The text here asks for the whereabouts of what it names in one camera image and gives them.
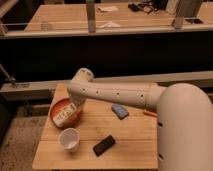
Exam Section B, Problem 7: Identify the white labelled bottle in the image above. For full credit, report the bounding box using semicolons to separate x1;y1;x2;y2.
52;103;79;128

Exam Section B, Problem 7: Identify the orange ceramic bowl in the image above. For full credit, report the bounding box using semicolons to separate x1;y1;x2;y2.
50;98;82;129

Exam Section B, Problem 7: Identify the black cables pile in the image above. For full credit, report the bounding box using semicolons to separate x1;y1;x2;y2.
127;1;159;14

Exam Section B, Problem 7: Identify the blue sponge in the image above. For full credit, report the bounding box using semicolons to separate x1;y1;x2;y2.
111;104;129;120

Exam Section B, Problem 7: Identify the small wooden table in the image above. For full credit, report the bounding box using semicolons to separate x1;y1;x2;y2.
32;100;157;170

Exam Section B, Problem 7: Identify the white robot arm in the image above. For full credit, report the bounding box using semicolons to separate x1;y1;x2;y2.
68;68;213;171

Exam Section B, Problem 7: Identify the clear plastic cup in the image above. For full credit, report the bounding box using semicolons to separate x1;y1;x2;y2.
41;21;50;31

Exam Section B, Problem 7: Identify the white paper cup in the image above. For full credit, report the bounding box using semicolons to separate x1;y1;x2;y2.
58;128;80;152

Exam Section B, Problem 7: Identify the orange pen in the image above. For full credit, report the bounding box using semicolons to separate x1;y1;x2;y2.
143;111;157;117

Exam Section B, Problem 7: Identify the white paper sheet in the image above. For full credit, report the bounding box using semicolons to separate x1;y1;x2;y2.
97;6;118;12

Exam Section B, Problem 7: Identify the metal clamp bracket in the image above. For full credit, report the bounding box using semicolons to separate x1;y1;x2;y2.
0;64;30;88

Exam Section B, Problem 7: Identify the grey metal post right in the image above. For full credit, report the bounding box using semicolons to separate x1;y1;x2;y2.
172;0;184;29

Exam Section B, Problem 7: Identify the grey metal post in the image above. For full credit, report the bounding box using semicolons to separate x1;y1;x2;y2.
86;0;96;33
172;0;184;29

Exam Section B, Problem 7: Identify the black rectangular bar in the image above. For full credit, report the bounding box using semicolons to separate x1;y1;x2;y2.
93;135;115;156

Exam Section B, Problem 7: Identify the white crumpled paper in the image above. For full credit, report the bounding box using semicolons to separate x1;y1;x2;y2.
99;21;121;28

